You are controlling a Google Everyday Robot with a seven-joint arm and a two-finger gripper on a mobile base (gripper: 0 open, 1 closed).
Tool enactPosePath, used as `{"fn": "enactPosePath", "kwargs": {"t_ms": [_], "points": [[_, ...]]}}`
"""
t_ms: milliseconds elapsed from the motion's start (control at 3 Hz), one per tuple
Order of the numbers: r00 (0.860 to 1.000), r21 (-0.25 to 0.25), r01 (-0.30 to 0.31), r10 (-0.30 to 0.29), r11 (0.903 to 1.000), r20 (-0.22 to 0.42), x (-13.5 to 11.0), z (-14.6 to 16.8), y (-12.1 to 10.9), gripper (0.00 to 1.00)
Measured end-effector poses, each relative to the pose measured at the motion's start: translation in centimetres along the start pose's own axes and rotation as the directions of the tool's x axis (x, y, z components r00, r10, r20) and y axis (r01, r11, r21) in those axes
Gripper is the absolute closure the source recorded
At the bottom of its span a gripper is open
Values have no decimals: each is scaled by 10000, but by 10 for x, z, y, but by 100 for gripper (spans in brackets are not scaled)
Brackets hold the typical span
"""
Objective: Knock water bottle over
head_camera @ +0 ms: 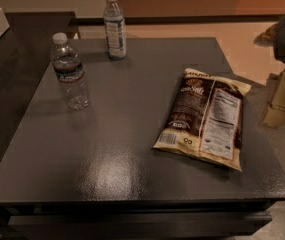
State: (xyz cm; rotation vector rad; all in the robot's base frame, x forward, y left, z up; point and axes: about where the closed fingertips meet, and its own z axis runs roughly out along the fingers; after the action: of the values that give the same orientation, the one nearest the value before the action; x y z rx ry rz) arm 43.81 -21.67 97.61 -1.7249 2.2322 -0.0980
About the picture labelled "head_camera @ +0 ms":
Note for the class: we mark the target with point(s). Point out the clear bottle with dark label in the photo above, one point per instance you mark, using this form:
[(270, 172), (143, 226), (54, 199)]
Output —
[(69, 71)]

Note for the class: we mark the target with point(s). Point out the clear bottle with white label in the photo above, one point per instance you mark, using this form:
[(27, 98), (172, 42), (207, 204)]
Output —
[(115, 30)]

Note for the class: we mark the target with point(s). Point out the brown sea salt chip bag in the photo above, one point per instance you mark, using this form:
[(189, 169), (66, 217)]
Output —
[(205, 120)]

